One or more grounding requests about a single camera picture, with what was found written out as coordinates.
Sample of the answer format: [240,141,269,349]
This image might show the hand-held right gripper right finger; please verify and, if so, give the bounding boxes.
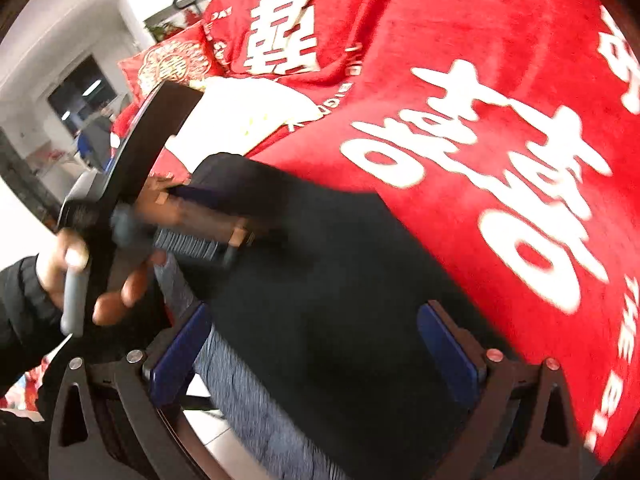
[417,300,601,480]

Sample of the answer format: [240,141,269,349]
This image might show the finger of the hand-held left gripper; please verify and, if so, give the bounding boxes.
[152,227,256,271]
[167,184,256,227]

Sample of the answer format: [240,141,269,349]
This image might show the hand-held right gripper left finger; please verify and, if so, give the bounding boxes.
[48,301,213,480]

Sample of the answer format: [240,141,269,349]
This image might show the black pants with grey lining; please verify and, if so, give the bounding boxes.
[150,152,513,480]

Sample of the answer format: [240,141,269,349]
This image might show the person's left forearm black sleeve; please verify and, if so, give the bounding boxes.
[0,255,68,398]

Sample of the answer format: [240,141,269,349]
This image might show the person's left hand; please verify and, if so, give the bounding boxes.
[37,232,167,326]

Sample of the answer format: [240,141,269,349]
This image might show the dark window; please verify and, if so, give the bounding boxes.
[46,54,119,132]

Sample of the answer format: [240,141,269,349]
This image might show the red patterned pillow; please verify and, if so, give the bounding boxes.
[117,25,227,107]

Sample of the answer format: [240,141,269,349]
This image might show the white cloth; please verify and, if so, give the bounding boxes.
[169,77,315,162]

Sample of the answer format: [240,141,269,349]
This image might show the red printed blanket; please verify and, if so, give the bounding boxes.
[110,0,640,466]

